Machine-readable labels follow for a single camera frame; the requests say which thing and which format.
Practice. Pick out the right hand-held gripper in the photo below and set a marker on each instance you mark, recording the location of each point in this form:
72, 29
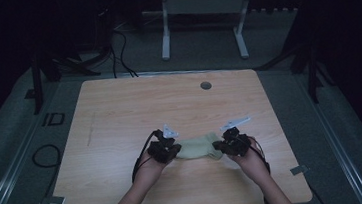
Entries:
236, 143

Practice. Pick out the pale green cloth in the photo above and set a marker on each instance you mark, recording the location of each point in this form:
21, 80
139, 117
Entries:
198, 147

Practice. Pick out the grey tape piece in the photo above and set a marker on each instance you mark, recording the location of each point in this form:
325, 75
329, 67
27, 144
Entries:
298, 170
56, 200

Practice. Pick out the black metal stand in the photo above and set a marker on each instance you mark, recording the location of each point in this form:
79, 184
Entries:
51, 66
309, 59

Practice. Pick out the person's right hand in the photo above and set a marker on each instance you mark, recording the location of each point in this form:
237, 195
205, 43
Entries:
250, 162

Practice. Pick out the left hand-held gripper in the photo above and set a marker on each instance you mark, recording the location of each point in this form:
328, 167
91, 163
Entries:
163, 150

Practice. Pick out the person's left hand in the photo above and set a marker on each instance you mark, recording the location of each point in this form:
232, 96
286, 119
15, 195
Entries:
150, 170

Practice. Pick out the metal floor rail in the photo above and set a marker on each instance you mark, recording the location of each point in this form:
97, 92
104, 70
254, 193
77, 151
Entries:
336, 140
182, 71
8, 185

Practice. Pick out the white metal desk frame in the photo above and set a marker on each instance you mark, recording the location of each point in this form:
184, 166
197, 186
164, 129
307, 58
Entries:
201, 6

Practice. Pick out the grey round table grommet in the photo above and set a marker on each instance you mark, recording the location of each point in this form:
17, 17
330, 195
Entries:
206, 85

